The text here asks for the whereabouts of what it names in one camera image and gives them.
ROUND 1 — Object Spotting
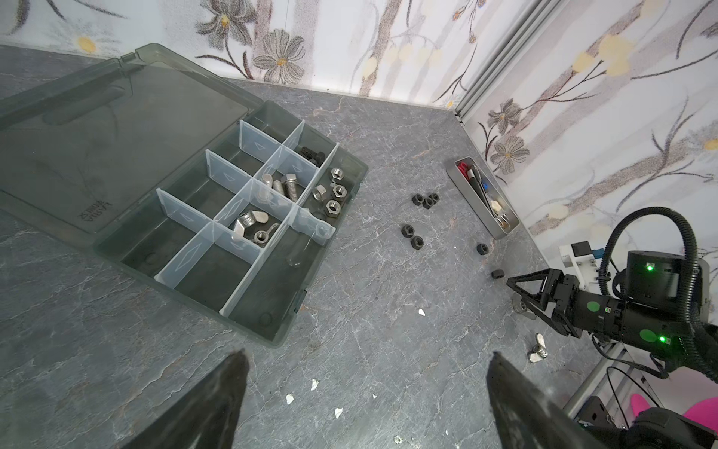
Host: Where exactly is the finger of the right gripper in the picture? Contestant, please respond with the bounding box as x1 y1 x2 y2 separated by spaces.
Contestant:
507 269 561 300
520 295 559 331

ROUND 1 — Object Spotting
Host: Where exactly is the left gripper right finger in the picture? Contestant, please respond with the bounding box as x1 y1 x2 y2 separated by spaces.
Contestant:
486 352 603 448

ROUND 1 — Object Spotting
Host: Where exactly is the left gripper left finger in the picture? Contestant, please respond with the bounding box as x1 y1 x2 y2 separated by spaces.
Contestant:
125 350 250 448

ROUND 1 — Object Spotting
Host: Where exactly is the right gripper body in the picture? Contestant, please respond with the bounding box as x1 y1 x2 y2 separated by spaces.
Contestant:
546 271 634 342

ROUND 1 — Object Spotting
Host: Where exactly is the silver wing nut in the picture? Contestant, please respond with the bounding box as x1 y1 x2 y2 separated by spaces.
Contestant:
233 211 269 237
512 294 537 320
527 333 548 363
252 223 280 247

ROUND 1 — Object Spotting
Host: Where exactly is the silver hex nut small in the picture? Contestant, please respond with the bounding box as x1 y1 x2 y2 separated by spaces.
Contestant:
332 184 348 201

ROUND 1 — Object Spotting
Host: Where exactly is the black hex bolt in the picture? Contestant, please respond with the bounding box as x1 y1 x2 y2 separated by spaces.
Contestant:
299 146 326 168

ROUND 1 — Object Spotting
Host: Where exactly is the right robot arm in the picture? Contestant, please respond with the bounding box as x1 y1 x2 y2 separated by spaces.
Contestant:
507 207 717 381

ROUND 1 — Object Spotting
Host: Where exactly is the small tray with tools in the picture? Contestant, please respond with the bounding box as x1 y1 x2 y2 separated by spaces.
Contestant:
445 157 520 239

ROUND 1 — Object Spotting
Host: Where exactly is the pink plastic cup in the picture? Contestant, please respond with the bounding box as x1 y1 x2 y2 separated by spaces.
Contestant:
630 394 718 432

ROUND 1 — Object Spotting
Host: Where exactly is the green compartment organizer box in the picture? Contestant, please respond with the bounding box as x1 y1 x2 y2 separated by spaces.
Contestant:
1 43 368 347

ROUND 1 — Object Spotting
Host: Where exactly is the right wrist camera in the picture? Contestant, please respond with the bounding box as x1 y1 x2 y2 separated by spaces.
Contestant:
559 241 604 279

